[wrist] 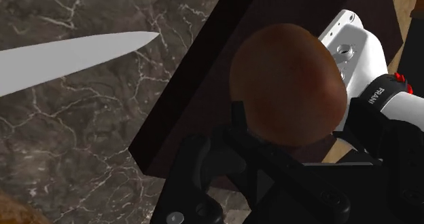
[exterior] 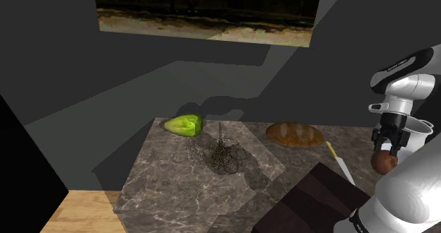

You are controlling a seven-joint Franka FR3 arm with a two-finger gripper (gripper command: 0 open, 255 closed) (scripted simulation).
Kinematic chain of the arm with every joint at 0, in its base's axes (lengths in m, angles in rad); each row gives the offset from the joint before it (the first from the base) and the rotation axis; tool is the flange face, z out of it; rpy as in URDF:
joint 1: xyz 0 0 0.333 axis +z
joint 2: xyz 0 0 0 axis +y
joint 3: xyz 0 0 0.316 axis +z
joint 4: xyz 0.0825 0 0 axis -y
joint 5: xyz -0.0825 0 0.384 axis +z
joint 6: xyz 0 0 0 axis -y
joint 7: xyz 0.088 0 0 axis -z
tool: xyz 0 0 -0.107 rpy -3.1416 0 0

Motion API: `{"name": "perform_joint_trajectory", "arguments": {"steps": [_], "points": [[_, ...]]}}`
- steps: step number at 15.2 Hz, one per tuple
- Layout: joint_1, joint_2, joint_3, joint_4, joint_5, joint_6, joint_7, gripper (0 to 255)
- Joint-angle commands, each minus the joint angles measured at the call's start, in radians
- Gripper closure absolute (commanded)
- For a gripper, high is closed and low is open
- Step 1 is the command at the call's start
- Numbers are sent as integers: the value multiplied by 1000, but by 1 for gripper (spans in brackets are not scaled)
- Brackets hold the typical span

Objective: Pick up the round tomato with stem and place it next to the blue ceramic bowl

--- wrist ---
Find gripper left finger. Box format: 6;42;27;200
150;100;351;224

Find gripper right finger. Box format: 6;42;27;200
343;97;424;224

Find brown round object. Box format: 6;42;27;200
229;22;349;148

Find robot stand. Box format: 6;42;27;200
128;0;404;193

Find grey knife blade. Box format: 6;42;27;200
0;31;161;98

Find orange brown rounded object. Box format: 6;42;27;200
0;191;51;224

